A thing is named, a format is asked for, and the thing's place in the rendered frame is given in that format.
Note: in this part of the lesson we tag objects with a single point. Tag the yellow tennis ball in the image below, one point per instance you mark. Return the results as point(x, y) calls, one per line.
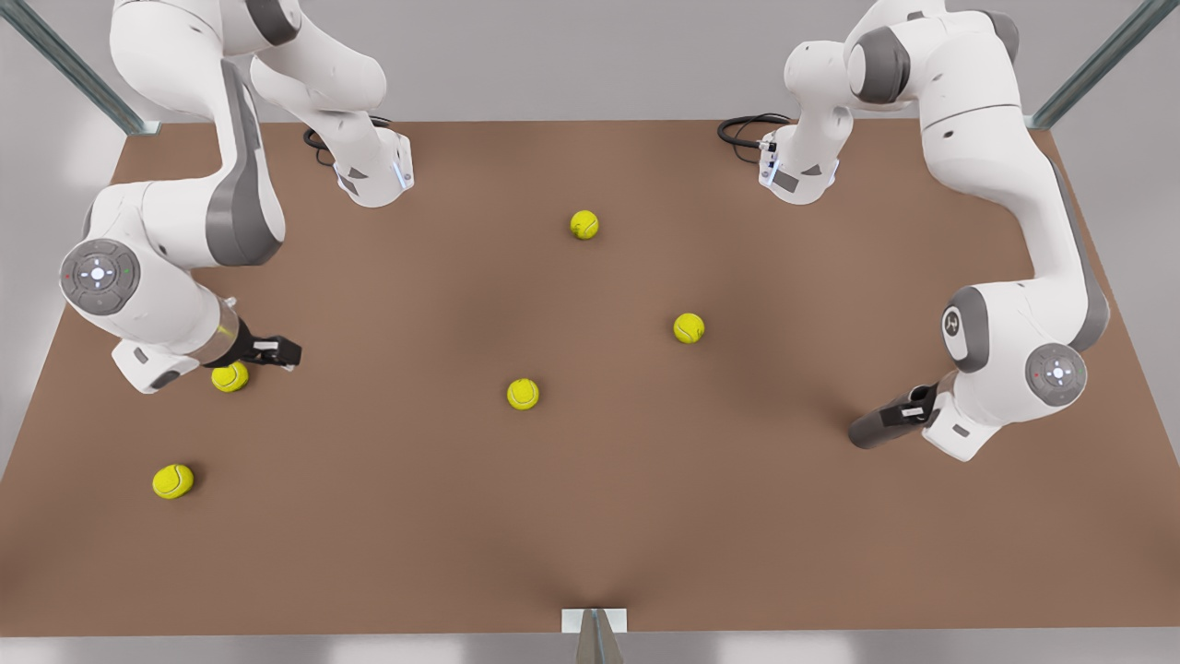
point(523, 394)
point(689, 327)
point(230, 377)
point(172, 480)
point(584, 224)

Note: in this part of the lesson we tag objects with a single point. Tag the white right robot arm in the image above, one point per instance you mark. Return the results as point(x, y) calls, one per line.
point(166, 221)

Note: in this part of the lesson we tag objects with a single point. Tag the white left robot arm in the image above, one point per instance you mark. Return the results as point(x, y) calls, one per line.
point(996, 157)

